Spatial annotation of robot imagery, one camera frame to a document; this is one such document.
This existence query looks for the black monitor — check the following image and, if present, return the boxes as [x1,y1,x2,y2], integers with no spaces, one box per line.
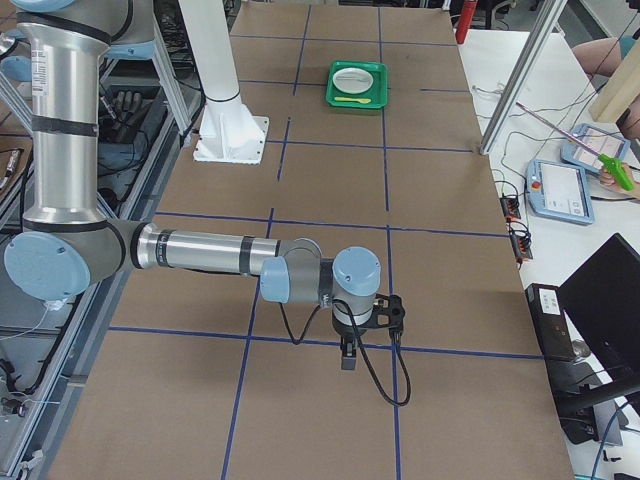
[557,233,639,414]

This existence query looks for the green plastic tray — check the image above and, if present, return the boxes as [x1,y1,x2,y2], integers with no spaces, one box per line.
[325,60,388,110]

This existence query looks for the black computer box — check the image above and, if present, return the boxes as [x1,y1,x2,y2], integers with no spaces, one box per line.
[525,283,582,363]

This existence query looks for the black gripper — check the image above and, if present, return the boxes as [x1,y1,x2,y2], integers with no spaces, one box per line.
[332,317,380,371]

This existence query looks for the blue teach pendant far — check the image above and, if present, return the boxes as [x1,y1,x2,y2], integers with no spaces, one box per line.
[560,123,630,174]

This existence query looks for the blue teach pendant near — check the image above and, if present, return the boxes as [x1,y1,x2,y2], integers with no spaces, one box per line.
[525,159,595,225]

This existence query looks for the pale green plastic fork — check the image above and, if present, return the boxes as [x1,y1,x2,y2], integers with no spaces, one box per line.
[334,76,372,83]

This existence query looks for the green handled reacher grabber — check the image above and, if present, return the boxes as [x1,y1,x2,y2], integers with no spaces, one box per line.
[515,101,635,191]

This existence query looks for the red cylinder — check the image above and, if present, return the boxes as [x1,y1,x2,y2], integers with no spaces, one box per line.
[455,0,477,45]

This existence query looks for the black camera bracket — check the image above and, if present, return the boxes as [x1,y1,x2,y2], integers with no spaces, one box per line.
[367,294,405,345]

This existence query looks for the white round plate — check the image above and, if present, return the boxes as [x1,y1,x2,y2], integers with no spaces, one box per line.
[332,67,374,94]

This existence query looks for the yellow plastic spoon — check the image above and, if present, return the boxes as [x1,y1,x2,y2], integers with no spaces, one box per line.
[334,97,372,105]

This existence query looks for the aluminium frame post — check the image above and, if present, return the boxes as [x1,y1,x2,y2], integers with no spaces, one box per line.
[479,0,568,155]

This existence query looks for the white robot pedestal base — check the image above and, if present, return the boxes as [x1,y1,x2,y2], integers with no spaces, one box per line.
[179,0,269,165]

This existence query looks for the blue teach pendant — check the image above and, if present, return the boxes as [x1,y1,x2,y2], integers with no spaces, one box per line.
[525,159,595,225]
[560,123,630,174]

